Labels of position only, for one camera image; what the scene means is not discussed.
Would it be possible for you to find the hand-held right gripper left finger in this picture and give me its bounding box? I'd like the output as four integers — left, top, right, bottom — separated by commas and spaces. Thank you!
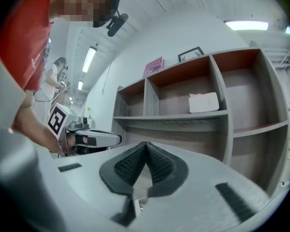
99, 141, 147, 227

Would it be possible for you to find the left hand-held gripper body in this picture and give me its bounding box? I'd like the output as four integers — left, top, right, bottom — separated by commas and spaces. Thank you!
47, 103, 123, 156

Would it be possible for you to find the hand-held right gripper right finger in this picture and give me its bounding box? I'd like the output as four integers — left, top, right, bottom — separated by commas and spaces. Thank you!
145, 141, 189, 198

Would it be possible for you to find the person's left forearm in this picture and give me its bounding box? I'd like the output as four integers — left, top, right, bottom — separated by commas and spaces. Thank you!
12, 90, 66, 154

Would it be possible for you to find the person's left hand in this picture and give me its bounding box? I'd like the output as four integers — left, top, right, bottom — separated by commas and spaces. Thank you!
65, 133, 77, 153

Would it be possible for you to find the long ceiling light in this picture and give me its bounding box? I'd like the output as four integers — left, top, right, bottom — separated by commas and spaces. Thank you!
82, 46, 98, 73

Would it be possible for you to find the white box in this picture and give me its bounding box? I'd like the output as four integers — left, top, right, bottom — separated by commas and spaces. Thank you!
188, 92, 220, 114

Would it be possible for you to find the person's red shirt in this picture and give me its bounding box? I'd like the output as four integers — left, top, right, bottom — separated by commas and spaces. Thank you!
0, 0, 57, 91

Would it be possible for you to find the grey wooden shelf unit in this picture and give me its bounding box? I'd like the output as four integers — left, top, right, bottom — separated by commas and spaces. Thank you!
110, 47, 290, 198

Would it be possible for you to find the black framed picture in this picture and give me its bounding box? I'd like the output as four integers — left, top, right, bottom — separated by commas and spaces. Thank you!
177, 46, 205, 63

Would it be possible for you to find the person's head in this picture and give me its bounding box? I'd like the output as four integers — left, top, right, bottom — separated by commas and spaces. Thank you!
49, 0, 112, 27

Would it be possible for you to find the wide ceiling light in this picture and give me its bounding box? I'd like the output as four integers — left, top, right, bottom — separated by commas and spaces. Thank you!
224, 20, 270, 31

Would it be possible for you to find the hanging wall cable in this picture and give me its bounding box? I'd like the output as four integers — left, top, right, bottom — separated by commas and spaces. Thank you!
100, 61, 114, 97

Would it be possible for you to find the black head-worn camera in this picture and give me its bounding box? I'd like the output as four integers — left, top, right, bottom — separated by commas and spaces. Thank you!
93, 0, 130, 37

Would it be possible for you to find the white wire rack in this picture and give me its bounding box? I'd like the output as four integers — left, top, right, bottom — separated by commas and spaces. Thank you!
267, 42, 290, 70

